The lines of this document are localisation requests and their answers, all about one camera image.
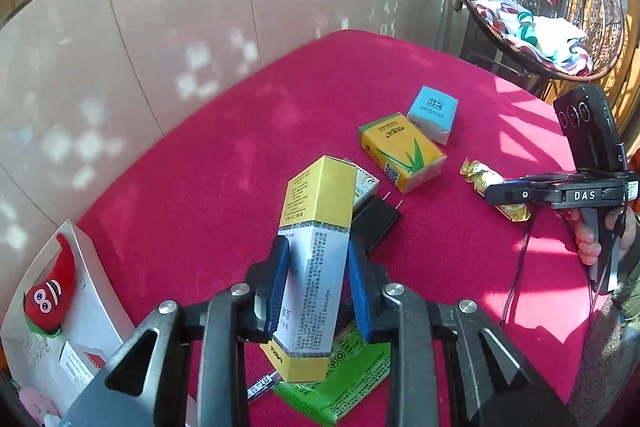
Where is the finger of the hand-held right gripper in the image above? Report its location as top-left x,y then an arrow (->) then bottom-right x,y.
484,177 -> 557,208

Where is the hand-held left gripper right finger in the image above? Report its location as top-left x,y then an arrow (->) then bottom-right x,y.
347,237 -> 576,427

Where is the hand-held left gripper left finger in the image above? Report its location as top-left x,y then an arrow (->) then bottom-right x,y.
65,234 -> 292,427

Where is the yellow white medicine box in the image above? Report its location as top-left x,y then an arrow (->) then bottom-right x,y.
259,155 -> 358,383

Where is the green packet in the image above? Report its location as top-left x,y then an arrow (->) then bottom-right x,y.
272,322 -> 392,425

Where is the blue tissue pack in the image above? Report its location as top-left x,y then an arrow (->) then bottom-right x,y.
406,86 -> 460,146

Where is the yellow tissue pack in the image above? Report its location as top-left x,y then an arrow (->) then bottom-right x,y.
359,112 -> 447,194

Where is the white cardboard box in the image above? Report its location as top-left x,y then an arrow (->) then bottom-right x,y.
0,219 -> 136,427

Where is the red chili plush toy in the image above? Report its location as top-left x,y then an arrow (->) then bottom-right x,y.
23,233 -> 77,335

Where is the person's right forearm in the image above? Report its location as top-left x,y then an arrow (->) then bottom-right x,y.
570,252 -> 640,413

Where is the person's right hand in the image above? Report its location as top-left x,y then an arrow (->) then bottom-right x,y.
571,206 -> 640,269

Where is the gold candy wrapper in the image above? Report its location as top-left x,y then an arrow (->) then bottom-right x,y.
460,159 -> 532,222

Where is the black charger plug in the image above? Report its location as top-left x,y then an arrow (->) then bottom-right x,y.
350,192 -> 403,255

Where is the ballpoint pen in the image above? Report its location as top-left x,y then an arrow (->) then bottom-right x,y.
246,371 -> 281,403

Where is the small white card pack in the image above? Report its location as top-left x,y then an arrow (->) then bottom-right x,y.
352,167 -> 380,208

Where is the green cloth item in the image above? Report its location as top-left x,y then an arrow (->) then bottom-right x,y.
517,12 -> 538,45

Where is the red white seat cushion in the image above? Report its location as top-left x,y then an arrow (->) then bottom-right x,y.
472,0 -> 596,75

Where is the small white red box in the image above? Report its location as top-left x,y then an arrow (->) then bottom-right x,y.
59,341 -> 108,395

